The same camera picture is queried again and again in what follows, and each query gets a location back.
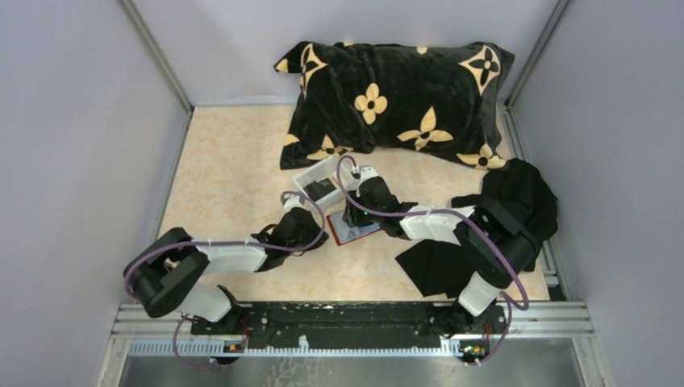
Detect black cards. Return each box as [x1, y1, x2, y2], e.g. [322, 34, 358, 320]
[303, 177, 339, 202]

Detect red card holder wallet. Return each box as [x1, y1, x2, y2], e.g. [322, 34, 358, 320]
[326, 209, 383, 247]

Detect white credit card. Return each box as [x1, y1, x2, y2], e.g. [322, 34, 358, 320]
[333, 213, 382, 244]

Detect white plastic card box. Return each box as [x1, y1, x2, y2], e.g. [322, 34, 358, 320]
[292, 156, 358, 211]

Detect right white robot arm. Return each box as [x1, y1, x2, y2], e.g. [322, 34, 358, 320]
[346, 169, 540, 332]

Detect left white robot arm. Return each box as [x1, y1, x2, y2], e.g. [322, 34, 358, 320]
[123, 206, 328, 334]

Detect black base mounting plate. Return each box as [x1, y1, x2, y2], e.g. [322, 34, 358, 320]
[190, 302, 506, 350]

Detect black pillow with yellow flowers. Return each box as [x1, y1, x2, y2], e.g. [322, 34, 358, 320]
[274, 41, 515, 170]

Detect black cloth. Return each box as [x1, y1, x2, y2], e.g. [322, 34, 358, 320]
[396, 159, 558, 298]

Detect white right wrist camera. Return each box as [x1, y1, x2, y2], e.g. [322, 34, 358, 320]
[351, 166, 379, 185]

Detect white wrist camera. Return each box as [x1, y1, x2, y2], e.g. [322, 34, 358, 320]
[280, 191, 308, 214]
[351, 166, 379, 185]

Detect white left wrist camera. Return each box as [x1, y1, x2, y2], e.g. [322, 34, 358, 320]
[280, 191, 308, 214]

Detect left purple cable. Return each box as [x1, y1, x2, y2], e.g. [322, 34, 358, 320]
[123, 190, 327, 369]

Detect purple cable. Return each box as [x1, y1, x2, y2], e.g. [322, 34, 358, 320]
[123, 190, 327, 369]
[335, 155, 531, 367]

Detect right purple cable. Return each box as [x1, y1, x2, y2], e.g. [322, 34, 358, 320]
[335, 155, 531, 367]

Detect white slotted cable duct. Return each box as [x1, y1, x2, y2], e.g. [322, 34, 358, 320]
[128, 339, 463, 358]

